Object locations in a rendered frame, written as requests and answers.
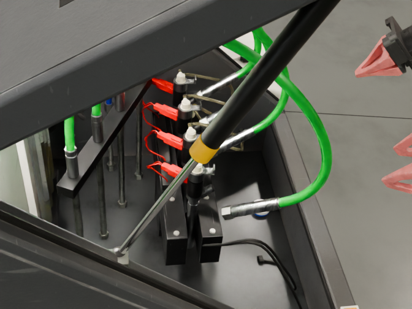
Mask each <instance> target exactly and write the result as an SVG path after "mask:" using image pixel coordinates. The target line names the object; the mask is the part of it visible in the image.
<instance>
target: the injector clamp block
mask: <svg viewBox="0 0 412 309"><path fill-rule="evenodd" d="M165 121H166V129H167V133H170V134H173V133H172V125H171V120H170V118H169V117H167V116H165ZM151 144H152V150H153V152H155V153H157V154H158V149H157V143H156V134H155V133H153V134H152V135H151ZM169 151H170V160H171V164H174V165H176V166H177V157H176V153H175V147H172V146H170V145H169ZM155 178H156V180H155V197H154V201H155V202H156V201H157V200H158V199H159V198H160V196H161V195H162V193H163V192H164V191H163V190H162V184H161V176H160V175H159V174H157V173H156V172H155ZM210 184H213V182H212V177H211V175H205V177H204V187H206V186H208V185H210ZM186 218H187V213H185V211H184V206H183V198H182V193H181V186H180V187H179V188H178V189H177V190H176V192H175V193H174V194H173V196H172V197H171V198H170V199H169V200H168V202H167V203H166V204H165V206H163V208H162V209H161V210H160V212H159V213H158V214H157V215H156V219H157V225H158V235H159V236H162V244H163V250H164V260H165V265H183V264H186V255H187V249H188V231H187V226H186ZM194 237H195V241H196V249H197V256H198V260H199V263H209V262H219V257H220V252H221V246H211V247H207V246H204V247H203V246H202V245H203V244H211V243H222V242H223V231H222V227H221V221H220V218H219V213H218V207H217V203H216V197H215V192H212V193H210V194H208V196H207V197H204V198H201V199H200V201H199V208H198V209H197V219H196V229H195V234H194Z"/></svg>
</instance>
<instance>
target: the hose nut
mask: <svg viewBox="0 0 412 309"><path fill-rule="evenodd" d="M232 206H233V205H228V206H225V207H223V208H222V209H221V211H222V217H223V218H224V219H225V220H228V219H234V218H235V217H233V216H232V214H231V207H232Z"/></svg>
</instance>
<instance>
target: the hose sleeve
mask: <svg viewBox="0 0 412 309"><path fill-rule="evenodd" d="M278 200H279V197H275V198H270V199H265V200H259V201H256V202H250V203H244V204H238V205H234V206H232V207H231V214H232V216H233V217H239V216H247V215H252V214H256V213H262V212H270V211H275V210H279V209H282V207H280V206H279V203H278Z"/></svg>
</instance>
